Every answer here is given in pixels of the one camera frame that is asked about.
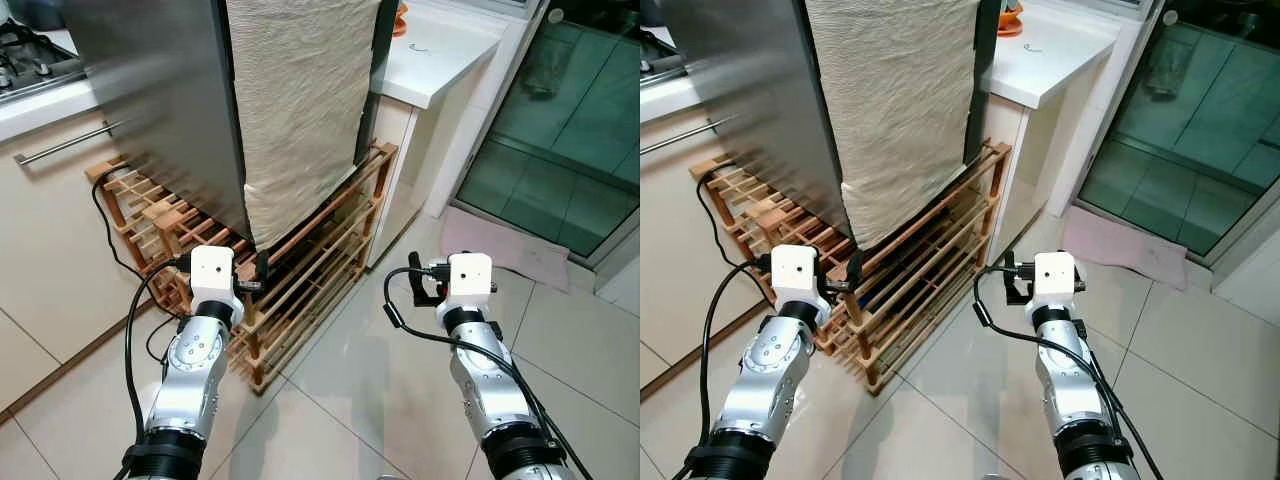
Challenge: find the pink floor mat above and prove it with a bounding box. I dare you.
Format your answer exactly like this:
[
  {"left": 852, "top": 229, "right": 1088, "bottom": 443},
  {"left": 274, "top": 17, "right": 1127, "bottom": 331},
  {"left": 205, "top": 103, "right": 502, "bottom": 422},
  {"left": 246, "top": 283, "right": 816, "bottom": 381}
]
[
  {"left": 438, "top": 205, "right": 572, "bottom": 293},
  {"left": 1060, "top": 205, "right": 1193, "bottom": 293}
]

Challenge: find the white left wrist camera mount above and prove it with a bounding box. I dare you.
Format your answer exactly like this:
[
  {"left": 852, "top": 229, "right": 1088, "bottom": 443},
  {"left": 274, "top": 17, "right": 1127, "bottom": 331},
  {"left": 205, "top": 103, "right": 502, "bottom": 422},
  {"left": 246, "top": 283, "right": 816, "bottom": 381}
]
[
  {"left": 189, "top": 245, "right": 245, "bottom": 323},
  {"left": 769, "top": 244, "right": 833, "bottom": 327}
]

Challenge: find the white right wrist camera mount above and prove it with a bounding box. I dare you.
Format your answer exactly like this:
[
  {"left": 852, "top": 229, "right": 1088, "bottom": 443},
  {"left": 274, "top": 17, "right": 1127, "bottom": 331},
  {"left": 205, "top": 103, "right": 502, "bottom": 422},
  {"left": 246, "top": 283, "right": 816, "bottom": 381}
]
[
  {"left": 1030, "top": 251, "right": 1088, "bottom": 309},
  {"left": 445, "top": 252, "right": 497, "bottom": 309}
]

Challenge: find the glass sliding door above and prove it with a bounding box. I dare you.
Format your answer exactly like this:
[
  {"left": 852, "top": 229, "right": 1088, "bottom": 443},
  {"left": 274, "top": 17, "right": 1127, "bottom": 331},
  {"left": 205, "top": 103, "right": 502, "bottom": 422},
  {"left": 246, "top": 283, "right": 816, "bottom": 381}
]
[
  {"left": 453, "top": 0, "right": 641, "bottom": 263},
  {"left": 1073, "top": 0, "right": 1280, "bottom": 269}
]

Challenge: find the white side counter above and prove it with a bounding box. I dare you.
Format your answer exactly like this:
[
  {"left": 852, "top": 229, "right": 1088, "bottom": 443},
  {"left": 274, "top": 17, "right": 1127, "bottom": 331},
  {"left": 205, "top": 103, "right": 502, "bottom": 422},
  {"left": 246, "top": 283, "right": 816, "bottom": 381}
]
[
  {"left": 364, "top": 0, "right": 528, "bottom": 271},
  {"left": 983, "top": 0, "right": 1143, "bottom": 256}
]

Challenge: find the black gas stove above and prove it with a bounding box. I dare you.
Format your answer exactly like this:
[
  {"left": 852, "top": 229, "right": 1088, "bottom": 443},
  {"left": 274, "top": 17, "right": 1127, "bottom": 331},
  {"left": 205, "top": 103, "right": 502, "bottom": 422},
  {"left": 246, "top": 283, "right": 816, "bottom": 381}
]
[
  {"left": 0, "top": 20, "right": 87, "bottom": 103},
  {"left": 640, "top": 38, "right": 693, "bottom": 89}
]

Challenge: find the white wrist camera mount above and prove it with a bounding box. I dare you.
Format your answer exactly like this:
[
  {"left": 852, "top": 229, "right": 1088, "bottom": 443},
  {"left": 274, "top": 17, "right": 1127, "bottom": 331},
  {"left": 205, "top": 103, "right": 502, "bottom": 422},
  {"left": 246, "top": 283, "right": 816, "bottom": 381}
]
[
  {"left": 189, "top": 245, "right": 245, "bottom": 323},
  {"left": 1030, "top": 251, "right": 1088, "bottom": 309},
  {"left": 769, "top": 244, "right": 833, "bottom": 327},
  {"left": 445, "top": 252, "right": 497, "bottom": 309}
]

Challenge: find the silver mini fridge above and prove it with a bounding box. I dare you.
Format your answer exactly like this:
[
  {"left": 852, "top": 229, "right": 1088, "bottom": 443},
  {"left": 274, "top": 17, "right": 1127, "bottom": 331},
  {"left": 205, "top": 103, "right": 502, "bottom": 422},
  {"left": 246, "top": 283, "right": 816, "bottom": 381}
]
[
  {"left": 660, "top": 0, "right": 1004, "bottom": 251},
  {"left": 60, "top": 0, "right": 401, "bottom": 251}
]

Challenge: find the black fridge power cord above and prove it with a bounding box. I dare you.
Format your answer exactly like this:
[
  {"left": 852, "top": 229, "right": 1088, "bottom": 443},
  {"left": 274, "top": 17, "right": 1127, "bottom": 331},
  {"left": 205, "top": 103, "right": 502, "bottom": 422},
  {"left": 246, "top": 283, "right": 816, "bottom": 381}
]
[
  {"left": 90, "top": 165, "right": 196, "bottom": 366},
  {"left": 696, "top": 163, "right": 763, "bottom": 279}
]

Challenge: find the beige crinkled cloth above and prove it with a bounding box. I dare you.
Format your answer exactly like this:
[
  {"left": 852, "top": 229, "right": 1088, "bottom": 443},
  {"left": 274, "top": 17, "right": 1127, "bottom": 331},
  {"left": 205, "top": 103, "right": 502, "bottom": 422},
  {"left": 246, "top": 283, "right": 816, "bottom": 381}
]
[
  {"left": 224, "top": 0, "right": 386, "bottom": 251},
  {"left": 805, "top": 0, "right": 983, "bottom": 251}
]

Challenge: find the cream kitchen cabinet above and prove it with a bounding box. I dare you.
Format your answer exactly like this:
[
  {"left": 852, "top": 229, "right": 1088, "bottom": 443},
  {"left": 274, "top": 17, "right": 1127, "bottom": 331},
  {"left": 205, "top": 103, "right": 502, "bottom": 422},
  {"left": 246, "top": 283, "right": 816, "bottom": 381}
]
[
  {"left": 0, "top": 75, "right": 136, "bottom": 421},
  {"left": 640, "top": 70, "right": 736, "bottom": 393}
]

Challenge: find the steel drawer handle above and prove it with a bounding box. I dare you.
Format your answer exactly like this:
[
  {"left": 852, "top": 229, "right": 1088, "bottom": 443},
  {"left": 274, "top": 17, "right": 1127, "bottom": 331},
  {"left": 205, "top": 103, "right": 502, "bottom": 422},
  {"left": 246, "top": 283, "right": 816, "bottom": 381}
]
[
  {"left": 640, "top": 117, "right": 737, "bottom": 157},
  {"left": 13, "top": 119, "right": 131, "bottom": 166}
]

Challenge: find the wooden slatted rack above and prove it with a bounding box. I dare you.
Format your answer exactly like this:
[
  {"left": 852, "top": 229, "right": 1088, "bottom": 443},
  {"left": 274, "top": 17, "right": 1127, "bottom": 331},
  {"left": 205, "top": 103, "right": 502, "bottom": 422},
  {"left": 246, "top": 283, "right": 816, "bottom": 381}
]
[
  {"left": 688, "top": 140, "right": 1013, "bottom": 398},
  {"left": 85, "top": 140, "right": 399, "bottom": 396}
]

